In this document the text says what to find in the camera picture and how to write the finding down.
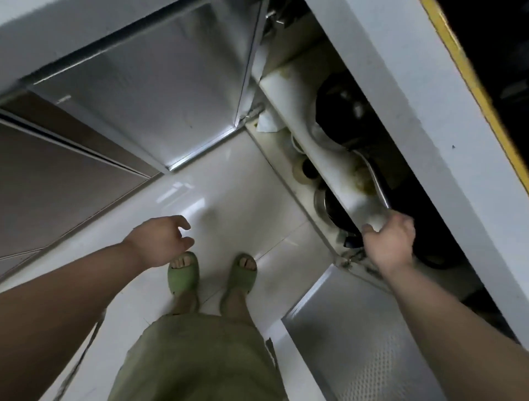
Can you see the person's right hand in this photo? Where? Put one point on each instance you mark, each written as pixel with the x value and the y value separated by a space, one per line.
pixel 390 248

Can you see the person's left hand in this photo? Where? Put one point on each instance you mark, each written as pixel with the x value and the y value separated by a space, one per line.
pixel 155 243

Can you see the person's right thumb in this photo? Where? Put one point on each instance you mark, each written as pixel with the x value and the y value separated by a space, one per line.
pixel 373 229

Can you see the person's left thumb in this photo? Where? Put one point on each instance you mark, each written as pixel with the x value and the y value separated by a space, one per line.
pixel 186 243

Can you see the person's right forearm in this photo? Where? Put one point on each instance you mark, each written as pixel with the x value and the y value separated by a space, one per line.
pixel 450 338

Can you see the person's left forearm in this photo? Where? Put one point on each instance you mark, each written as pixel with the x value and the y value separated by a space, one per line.
pixel 53 310

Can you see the green slipper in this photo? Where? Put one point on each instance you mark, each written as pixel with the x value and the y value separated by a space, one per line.
pixel 184 276
pixel 241 276

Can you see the metal door hinge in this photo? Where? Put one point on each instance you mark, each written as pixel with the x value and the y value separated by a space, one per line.
pixel 254 111
pixel 277 15
pixel 354 259

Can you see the steel pot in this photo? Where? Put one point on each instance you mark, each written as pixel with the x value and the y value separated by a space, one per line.
pixel 332 212

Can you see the person's left leg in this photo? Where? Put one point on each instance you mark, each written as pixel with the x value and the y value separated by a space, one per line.
pixel 184 303

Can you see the person's leg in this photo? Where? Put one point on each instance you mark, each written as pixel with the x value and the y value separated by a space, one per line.
pixel 184 303
pixel 234 305

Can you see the person's right leg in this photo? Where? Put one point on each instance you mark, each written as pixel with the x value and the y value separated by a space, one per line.
pixel 234 305

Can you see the beige jar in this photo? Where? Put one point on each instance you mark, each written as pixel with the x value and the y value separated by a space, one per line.
pixel 305 170

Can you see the silver cabinet door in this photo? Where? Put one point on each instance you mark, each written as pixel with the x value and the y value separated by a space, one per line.
pixel 355 343
pixel 157 86

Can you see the white bowl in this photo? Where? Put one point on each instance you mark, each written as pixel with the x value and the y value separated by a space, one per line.
pixel 297 143

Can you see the green shorts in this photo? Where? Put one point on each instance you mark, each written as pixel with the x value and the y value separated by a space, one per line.
pixel 198 359

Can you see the white crumpled paper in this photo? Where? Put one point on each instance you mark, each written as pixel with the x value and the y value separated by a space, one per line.
pixel 269 122

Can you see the brown cabinet front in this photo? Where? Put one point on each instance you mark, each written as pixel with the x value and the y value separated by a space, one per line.
pixel 49 190

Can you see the white cabinet shelf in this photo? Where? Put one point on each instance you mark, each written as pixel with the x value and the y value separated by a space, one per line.
pixel 297 103

